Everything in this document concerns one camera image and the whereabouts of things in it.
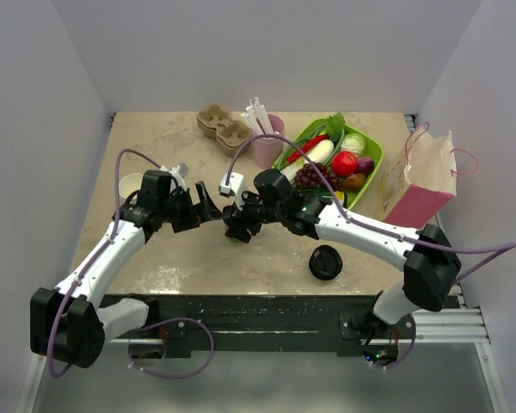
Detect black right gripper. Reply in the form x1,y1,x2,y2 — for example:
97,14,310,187
225,186,286,243

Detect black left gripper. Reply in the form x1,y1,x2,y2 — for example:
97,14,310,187
159,182,223,233

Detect black coffee cup lid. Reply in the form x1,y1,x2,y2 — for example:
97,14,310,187
224,224,252,243

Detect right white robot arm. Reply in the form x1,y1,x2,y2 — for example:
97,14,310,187
218,169,461,338

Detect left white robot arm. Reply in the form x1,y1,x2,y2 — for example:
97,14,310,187
29,170,222,368

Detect white napa cabbage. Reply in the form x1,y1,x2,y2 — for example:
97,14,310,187
280,162,304,182

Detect pink straw holder cup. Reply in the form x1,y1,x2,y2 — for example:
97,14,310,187
251,114,286,169

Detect purple grape bunch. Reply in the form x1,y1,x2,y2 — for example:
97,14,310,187
295,163,342,191

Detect red chili pepper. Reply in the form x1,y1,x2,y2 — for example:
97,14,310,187
286,133,329,164

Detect stack of cardboard cup carriers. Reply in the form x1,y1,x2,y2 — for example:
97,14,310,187
196,104,253,156

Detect green glass bottle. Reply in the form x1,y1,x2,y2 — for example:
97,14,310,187
322,191,348,207

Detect white wrapped straws bundle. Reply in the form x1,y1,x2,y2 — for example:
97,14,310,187
241,96,274,134

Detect white radish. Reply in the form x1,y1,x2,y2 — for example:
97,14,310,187
304,139,335,164

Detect red apple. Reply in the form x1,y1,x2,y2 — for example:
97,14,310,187
331,151,359,178

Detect long green beans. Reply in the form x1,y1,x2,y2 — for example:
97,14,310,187
273,128,346,190

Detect green leafy herb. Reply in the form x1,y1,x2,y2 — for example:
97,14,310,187
324,113,346,144

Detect purple onion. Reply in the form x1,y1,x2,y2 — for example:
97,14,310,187
355,157,375,176

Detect green cabbage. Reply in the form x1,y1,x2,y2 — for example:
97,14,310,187
340,133,366,157

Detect green plastic tray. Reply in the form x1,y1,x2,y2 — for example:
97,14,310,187
292,117,384,209

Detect pink paper gift bag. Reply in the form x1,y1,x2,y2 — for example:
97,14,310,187
375,122,479,229

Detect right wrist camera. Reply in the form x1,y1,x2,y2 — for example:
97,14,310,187
218,172,249,210

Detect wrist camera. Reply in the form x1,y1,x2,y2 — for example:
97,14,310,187
169,163,189,178
218,172,249,210

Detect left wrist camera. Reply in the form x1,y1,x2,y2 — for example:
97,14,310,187
169,163,189,178

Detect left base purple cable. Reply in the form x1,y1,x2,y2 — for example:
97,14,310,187
127,318,215,380

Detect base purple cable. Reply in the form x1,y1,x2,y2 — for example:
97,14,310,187
127,318,215,380
367,316,419,371

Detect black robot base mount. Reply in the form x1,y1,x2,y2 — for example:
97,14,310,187
121,294,413,363

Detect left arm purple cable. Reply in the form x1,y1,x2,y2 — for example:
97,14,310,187
46,149,173,379

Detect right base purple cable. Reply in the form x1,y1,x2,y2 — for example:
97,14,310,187
367,316,419,371

